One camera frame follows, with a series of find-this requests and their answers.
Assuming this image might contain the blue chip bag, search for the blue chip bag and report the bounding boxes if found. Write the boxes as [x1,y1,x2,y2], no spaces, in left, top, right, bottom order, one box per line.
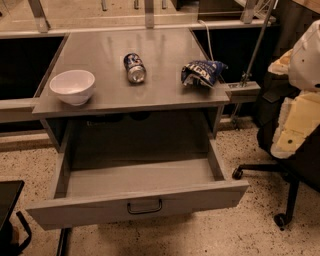
[181,60,228,88]

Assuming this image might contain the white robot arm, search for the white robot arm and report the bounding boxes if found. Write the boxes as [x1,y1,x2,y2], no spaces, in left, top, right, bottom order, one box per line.
[268,20,320,159]

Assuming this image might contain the grey open top drawer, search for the grey open top drawer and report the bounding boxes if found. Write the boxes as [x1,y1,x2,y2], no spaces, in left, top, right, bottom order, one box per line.
[25,119,250,232]

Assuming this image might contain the grey cabinet desk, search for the grey cabinet desk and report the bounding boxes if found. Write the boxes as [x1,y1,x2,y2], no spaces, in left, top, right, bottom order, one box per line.
[32,27,232,153]

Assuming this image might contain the blue soda can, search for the blue soda can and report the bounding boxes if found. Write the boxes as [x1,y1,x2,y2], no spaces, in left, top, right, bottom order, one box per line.
[123,53,146,84]

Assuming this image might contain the white ceramic bowl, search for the white ceramic bowl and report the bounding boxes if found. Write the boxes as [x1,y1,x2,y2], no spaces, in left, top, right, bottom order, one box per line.
[49,70,95,106]

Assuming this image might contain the metal pole with clamp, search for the metal pole with clamp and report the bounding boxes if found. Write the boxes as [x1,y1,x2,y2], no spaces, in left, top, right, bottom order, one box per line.
[240,0,277,87]

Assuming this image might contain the black furniture at left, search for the black furniture at left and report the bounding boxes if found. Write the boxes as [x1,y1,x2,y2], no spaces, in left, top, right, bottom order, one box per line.
[0,180,32,256]

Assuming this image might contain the black drawer handle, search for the black drawer handle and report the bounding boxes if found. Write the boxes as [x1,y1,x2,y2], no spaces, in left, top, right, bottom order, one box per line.
[127,199,162,215]

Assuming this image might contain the white cable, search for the white cable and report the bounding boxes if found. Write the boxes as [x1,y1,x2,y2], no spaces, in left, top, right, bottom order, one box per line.
[198,19,216,62]

